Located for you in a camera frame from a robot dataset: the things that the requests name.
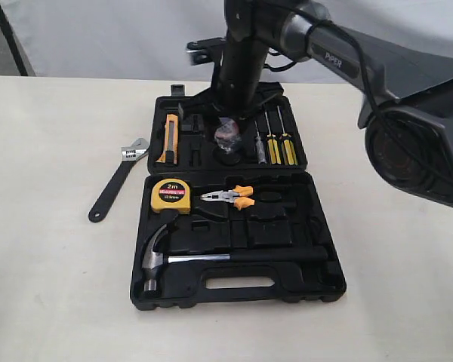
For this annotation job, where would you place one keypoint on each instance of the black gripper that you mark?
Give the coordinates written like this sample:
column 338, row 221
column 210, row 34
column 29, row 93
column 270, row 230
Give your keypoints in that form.
column 235, row 98

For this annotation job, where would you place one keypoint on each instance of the PVC electrical tape roll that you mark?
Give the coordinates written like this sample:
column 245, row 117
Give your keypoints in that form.
column 227, row 135

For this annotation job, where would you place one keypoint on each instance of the black adjustable wrench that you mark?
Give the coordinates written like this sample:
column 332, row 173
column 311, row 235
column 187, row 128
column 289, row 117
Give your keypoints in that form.
column 130, row 156

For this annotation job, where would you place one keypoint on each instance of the claw hammer black handle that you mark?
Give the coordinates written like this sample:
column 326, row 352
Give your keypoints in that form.
column 154, row 261

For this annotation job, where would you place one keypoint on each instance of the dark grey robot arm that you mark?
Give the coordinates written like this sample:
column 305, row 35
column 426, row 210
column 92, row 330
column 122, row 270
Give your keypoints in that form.
column 407, row 111

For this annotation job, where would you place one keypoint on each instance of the black plastic tool case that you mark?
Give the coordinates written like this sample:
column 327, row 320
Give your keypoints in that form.
column 238, row 226

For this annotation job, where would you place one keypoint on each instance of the yellow screwdriver left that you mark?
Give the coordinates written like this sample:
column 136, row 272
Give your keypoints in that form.
column 272, row 143

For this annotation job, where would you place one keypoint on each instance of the yellow screwdriver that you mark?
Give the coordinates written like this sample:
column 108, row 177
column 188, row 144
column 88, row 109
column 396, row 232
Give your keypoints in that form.
column 287, row 146
column 272, row 143

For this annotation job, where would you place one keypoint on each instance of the yellow screwdriver right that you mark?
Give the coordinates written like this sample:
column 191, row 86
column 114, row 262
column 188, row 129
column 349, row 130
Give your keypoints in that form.
column 287, row 146

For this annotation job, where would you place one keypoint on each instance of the orange utility knife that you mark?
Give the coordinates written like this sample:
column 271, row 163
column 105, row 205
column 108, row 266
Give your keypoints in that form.
column 169, row 154

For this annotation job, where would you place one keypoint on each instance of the yellow measuring tape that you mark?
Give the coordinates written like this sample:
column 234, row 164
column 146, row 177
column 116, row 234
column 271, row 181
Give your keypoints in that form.
column 171, row 194

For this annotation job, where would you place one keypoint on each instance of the white backdrop cloth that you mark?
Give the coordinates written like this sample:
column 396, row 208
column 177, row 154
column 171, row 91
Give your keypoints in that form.
column 147, row 39

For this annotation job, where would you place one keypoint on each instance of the black metal stand pole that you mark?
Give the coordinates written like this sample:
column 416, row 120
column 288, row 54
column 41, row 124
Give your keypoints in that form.
column 12, row 44

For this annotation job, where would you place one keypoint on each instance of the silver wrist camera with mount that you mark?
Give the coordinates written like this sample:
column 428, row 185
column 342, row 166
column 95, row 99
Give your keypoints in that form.
column 204, row 51

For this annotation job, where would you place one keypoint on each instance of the orange handled pliers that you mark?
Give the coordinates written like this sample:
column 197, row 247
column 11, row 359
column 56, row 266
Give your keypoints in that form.
column 239, row 197

